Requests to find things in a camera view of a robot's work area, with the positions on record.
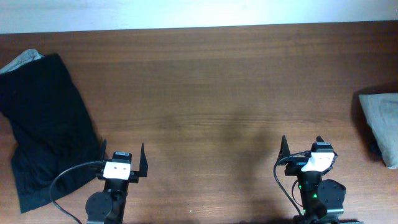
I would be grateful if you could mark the grey cloth under shorts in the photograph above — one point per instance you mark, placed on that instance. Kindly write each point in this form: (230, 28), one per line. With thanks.
(27, 56)

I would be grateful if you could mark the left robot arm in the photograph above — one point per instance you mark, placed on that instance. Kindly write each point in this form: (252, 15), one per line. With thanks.
(107, 206)

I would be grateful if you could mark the black shorts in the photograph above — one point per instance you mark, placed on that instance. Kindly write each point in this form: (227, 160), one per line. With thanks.
(53, 131)

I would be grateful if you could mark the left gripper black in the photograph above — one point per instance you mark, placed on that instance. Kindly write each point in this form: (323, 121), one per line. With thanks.
(142, 170)

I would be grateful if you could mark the grey folded cloth right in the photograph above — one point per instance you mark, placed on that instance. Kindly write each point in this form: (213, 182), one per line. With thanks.
(380, 111)

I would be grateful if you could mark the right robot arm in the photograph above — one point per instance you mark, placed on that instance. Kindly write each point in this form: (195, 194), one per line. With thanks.
(322, 199)

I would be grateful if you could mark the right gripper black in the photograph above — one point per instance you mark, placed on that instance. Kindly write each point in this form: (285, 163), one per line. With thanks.
(296, 164)

